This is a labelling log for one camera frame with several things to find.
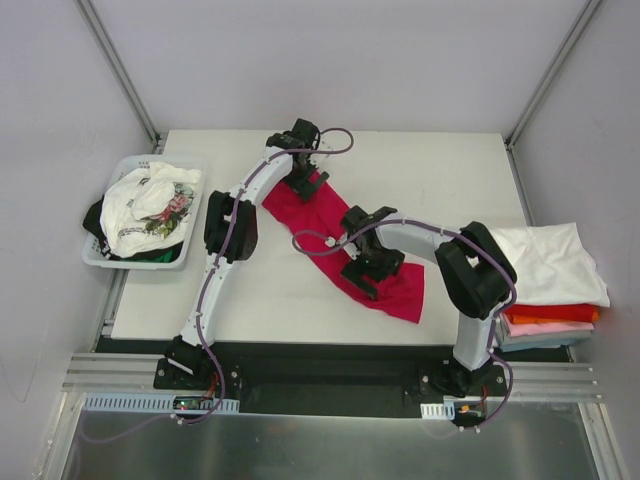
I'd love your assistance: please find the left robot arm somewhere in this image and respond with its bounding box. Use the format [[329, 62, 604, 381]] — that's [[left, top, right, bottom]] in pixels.
[[156, 118, 329, 389]]

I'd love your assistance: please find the aluminium frame post right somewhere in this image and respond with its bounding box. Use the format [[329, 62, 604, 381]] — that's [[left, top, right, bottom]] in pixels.
[[505, 0, 606, 152]]

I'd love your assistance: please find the aluminium frame post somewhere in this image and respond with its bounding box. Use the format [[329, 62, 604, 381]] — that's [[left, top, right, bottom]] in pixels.
[[74, 0, 164, 153], [505, 0, 606, 152]]

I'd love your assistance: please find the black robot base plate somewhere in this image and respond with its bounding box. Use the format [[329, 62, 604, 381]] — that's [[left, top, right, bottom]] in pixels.
[[153, 339, 507, 418]]

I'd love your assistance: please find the grey folded t-shirt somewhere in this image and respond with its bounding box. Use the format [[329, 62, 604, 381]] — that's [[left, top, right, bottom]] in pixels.
[[496, 326, 592, 352]]

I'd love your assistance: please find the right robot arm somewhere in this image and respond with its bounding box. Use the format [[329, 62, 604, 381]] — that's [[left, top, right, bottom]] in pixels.
[[340, 206, 517, 398]]

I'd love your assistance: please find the white slotted cable duct right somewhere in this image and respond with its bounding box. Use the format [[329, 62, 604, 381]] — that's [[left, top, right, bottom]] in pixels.
[[420, 401, 455, 421]]

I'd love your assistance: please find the white floral print t-shirt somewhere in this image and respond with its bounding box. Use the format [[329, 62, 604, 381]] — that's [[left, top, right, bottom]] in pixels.
[[99, 161, 202, 258]]

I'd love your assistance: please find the pink folded t-shirt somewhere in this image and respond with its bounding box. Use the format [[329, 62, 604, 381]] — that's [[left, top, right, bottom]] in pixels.
[[501, 321, 594, 338]]

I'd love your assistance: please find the aluminium frame post left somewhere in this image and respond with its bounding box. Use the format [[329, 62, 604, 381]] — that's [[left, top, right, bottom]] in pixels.
[[74, 0, 164, 153]]

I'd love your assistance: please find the white slotted cable duct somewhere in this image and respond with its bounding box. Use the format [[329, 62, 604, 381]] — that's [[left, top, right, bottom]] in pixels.
[[420, 401, 455, 421], [83, 393, 217, 416]]

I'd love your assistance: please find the white plastic laundry basket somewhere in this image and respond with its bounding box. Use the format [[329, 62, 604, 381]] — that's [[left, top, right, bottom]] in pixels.
[[81, 154, 207, 271]]

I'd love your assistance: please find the white folded t-shirt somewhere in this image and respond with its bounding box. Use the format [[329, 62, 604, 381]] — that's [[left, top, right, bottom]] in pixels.
[[491, 223, 610, 308]]

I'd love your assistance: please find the black garment in basket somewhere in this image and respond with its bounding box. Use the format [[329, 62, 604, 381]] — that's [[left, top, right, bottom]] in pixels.
[[82, 198, 104, 238]]

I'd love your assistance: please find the aluminium front rail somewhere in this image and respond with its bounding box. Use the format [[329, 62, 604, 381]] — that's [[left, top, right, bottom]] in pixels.
[[63, 353, 604, 403]]

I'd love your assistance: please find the magenta t-shirt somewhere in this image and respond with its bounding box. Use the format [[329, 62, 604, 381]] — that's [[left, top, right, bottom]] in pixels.
[[262, 182, 425, 324]]

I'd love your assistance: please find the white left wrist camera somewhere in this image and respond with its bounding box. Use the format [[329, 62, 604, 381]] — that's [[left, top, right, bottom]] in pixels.
[[310, 142, 335, 168]]

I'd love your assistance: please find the white slotted cable duct left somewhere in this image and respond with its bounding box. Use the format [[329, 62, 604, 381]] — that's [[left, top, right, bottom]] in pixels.
[[83, 393, 217, 416]]

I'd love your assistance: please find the red folded t-shirt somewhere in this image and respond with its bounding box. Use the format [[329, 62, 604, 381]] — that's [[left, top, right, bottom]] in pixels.
[[505, 304, 599, 323]]

